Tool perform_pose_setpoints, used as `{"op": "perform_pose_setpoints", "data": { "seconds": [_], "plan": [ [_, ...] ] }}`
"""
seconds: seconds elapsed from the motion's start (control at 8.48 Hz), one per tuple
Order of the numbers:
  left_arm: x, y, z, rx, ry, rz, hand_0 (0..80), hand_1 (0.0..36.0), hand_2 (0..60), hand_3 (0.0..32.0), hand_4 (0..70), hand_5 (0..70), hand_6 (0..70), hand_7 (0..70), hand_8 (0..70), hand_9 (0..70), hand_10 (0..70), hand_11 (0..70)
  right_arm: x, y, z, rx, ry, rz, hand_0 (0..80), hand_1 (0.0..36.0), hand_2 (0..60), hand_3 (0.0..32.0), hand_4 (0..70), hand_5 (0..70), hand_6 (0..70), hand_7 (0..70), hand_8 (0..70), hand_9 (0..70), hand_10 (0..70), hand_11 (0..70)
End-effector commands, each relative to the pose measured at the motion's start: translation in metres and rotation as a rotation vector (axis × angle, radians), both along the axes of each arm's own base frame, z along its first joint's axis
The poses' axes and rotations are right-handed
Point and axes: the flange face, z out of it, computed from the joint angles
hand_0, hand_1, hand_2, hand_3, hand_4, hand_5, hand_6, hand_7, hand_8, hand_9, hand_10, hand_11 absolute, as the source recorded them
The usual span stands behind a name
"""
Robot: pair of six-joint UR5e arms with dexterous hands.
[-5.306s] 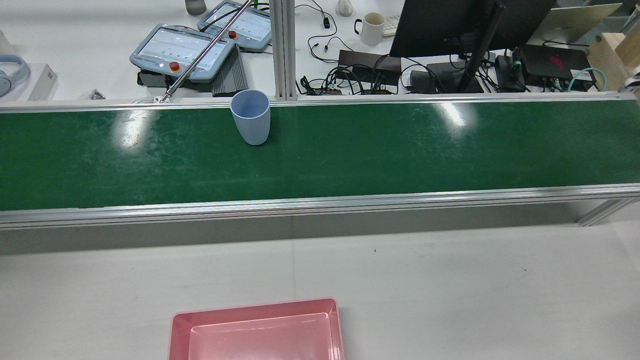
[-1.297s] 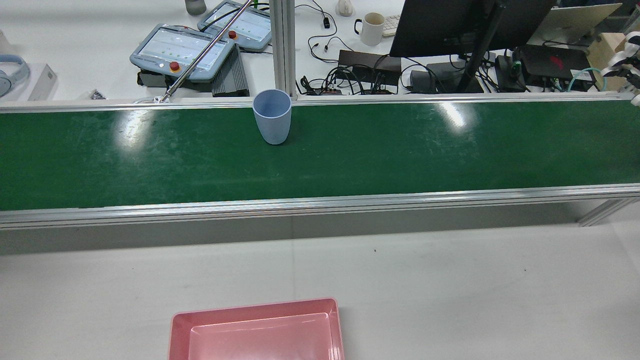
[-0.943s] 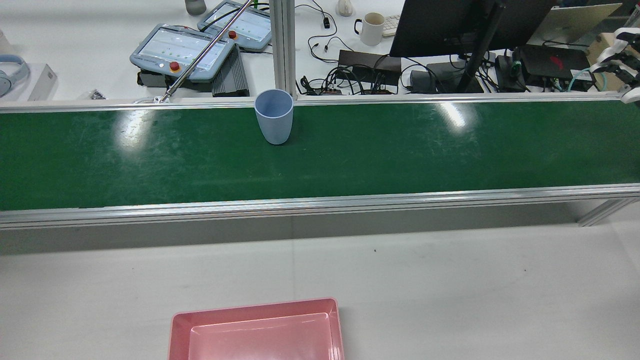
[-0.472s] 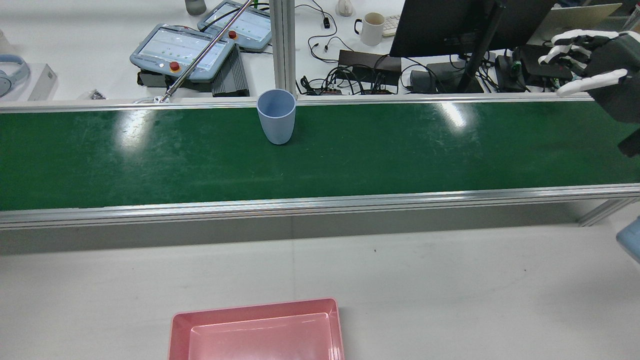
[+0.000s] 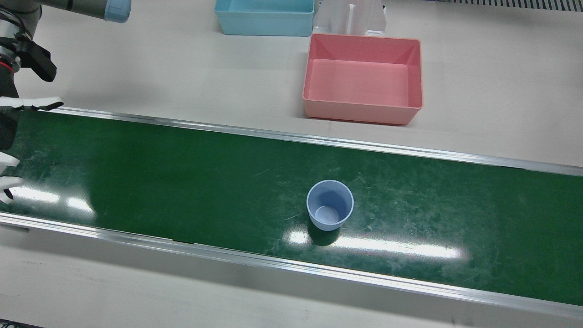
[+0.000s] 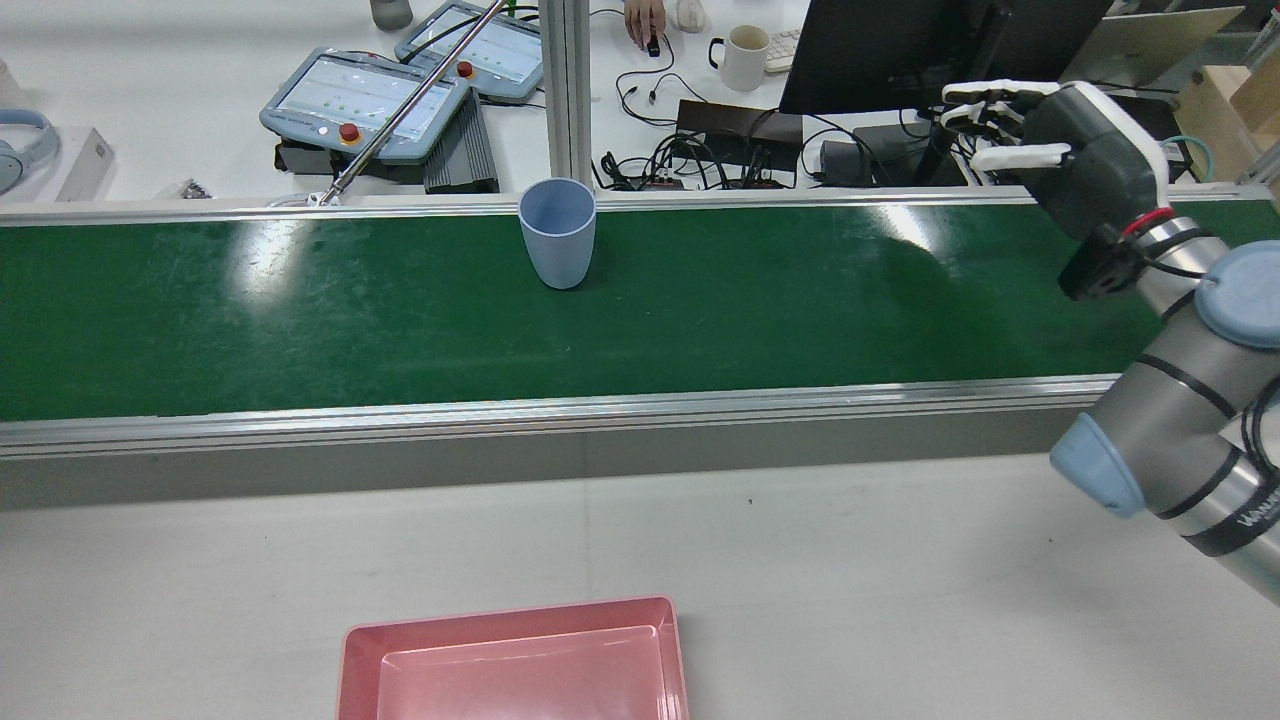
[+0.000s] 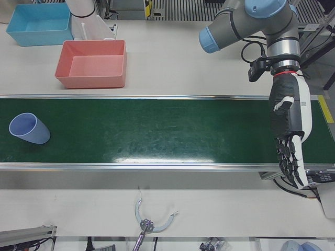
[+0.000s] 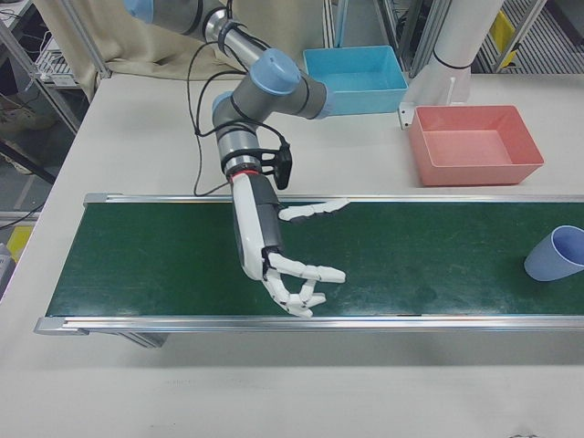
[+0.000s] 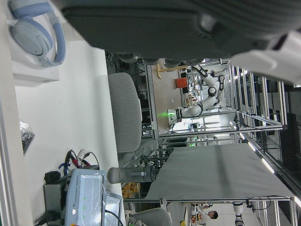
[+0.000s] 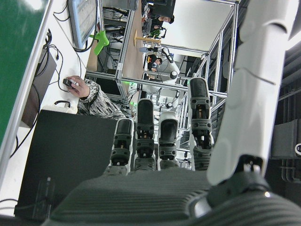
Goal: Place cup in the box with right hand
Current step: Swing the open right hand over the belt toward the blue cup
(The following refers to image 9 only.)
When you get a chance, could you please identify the aluminium cage frame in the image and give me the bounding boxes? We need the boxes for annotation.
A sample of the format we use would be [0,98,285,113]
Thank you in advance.
[159,196,301,226]

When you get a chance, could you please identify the person in white coat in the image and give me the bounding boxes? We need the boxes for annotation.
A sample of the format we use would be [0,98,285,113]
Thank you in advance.
[197,209,219,224]

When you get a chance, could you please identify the dark metal box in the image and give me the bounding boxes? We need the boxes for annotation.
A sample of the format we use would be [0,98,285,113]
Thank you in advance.
[42,183,69,226]

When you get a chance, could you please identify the pile of small screws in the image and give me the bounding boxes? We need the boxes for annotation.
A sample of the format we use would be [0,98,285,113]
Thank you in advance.
[19,121,36,156]

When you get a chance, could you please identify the wooden T-shaped stand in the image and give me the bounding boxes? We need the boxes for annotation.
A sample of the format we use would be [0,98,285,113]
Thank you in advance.
[156,62,189,80]

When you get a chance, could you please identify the ceiling light strip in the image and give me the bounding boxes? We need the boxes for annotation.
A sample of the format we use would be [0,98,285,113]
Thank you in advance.
[261,157,276,175]
[246,140,257,153]

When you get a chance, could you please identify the red black clip leads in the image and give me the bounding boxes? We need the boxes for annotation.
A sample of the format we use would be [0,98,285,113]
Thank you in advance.
[57,148,101,175]

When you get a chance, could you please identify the black power plug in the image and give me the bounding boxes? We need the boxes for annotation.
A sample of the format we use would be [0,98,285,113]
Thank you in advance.
[34,210,64,225]

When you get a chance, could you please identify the light blue headphones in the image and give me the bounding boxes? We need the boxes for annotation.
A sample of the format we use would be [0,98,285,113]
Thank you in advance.
[8,0,67,67]

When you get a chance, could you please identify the white humanoid robot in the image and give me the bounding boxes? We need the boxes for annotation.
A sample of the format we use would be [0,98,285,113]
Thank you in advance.
[232,201,246,226]

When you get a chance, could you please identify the small black adapter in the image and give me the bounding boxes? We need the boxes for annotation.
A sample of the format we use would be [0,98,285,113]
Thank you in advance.
[44,170,62,185]

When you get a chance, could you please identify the white cardboard box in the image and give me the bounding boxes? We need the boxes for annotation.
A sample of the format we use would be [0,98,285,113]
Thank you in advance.
[6,18,60,83]

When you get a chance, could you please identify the grey blue teach pendant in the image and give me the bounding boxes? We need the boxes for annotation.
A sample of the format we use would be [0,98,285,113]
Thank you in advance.
[63,168,108,226]

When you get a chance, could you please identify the orange box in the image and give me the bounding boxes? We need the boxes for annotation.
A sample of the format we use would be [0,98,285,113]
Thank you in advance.
[173,78,189,89]

